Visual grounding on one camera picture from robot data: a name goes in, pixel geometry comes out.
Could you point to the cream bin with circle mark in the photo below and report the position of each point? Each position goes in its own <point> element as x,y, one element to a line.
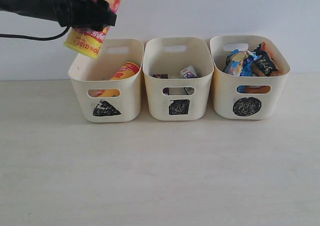
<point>229,99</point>

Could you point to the purple juice carton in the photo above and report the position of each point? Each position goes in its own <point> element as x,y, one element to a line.
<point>164,89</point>

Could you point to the orange black noodle packet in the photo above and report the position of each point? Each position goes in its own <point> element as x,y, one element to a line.
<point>263,66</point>

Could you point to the pink Lays chips can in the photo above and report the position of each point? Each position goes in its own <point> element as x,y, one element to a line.
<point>89,42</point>

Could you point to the cream bin with triangle mark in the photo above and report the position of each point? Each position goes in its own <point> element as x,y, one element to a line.
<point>103,100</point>

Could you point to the blue black noodle packet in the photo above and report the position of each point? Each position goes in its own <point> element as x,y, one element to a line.
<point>239,63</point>

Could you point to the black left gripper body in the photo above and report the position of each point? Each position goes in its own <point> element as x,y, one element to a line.
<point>75,13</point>

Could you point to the yellow Lays chips can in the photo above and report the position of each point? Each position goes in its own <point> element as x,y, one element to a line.
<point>128,70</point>

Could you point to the white blue milk carton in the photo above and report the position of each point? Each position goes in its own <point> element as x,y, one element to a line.
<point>188,73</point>

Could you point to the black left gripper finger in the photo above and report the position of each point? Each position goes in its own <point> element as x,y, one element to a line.
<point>93,27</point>
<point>107,17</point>

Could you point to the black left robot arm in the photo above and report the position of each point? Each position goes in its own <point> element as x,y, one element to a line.
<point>30,8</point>

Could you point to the cream bin with square mark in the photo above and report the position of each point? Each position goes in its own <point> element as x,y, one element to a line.
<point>170,56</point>

